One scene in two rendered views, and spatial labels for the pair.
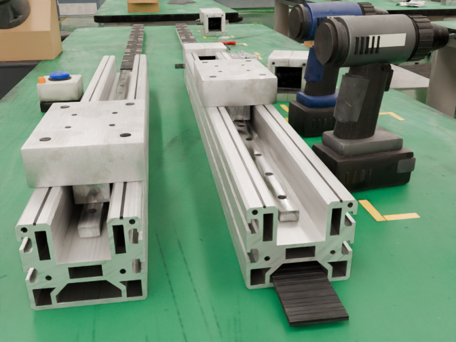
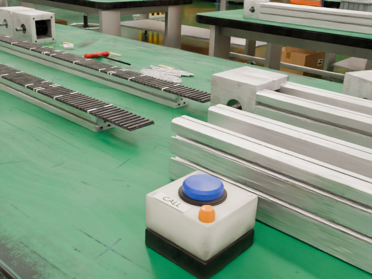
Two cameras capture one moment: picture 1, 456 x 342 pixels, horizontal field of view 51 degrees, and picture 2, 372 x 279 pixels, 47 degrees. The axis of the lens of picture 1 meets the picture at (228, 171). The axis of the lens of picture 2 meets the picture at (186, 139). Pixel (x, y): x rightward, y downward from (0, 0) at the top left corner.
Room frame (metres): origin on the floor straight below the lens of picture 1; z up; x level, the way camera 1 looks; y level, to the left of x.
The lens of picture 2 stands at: (0.73, 0.60, 1.05)
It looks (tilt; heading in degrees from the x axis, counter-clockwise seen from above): 23 degrees down; 320
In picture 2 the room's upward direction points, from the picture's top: 3 degrees clockwise
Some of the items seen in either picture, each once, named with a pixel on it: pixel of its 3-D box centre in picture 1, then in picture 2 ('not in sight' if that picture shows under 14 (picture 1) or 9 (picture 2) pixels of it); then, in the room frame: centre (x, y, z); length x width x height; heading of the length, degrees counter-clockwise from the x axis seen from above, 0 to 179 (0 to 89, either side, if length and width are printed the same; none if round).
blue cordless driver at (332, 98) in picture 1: (343, 68); not in sight; (0.84, -0.20, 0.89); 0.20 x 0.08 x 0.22; 107
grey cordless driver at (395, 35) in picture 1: (386, 101); not in sight; (0.62, -0.21, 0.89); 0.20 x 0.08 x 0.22; 107
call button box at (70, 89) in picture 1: (66, 91); (206, 215); (1.00, 0.34, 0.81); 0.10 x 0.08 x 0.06; 98
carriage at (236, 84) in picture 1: (231, 89); not in sight; (0.77, -0.01, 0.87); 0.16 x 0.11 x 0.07; 8
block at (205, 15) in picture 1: (210, 23); (31, 27); (2.15, 0.07, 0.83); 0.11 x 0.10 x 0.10; 102
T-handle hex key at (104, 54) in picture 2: (226, 45); (112, 59); (1.77, 0.00, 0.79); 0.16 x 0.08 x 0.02; 7
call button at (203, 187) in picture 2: (60, 77); (202, 190); (1.00, 0.35, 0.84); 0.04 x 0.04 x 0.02
